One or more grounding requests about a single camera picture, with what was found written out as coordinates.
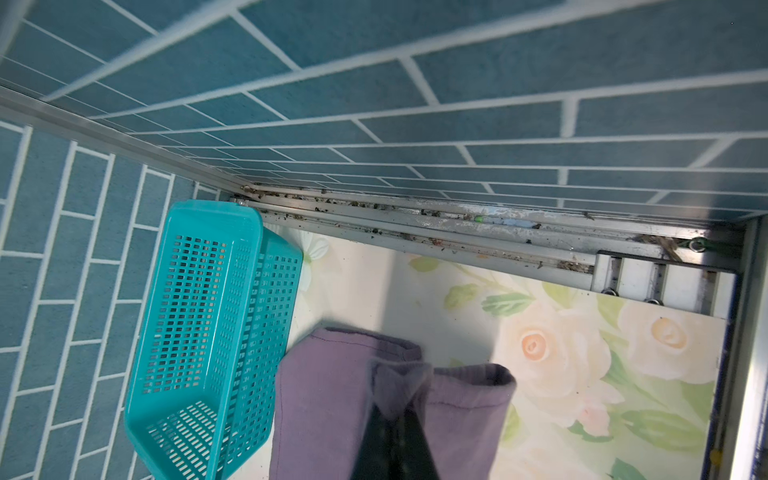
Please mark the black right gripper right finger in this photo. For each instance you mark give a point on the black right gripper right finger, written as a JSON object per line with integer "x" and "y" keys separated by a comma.
{"x": 411, "y": 455}

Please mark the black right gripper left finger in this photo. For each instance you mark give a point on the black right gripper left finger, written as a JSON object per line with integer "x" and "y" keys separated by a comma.
{"x": 375, "y": 457}

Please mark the purple trousers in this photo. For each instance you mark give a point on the purple trousers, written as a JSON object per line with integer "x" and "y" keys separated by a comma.
{"x": 328, "y": 382}

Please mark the teal plastic basket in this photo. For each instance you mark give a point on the teal plastic basket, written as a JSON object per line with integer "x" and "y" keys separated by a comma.
{"x": 217, "y": 322}

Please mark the right side aluminium rail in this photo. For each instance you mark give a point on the right side aluminium rail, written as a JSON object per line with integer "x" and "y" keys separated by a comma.
{"x": 545, "y": 245}

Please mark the aluminium rail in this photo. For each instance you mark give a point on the aluminium rail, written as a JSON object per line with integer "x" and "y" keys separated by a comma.
{"x": 545, "y": 245}
{"x": 694, "y": 343}

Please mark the aluminium front rail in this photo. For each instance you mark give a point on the aluminium front rail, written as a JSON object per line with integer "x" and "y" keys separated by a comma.
{"x": 694, "y": 343}

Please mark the right rear aluminium corner post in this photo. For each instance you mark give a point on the right rear aluminium corner post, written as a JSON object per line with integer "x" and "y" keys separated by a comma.
{"x": 28, "y": 111}

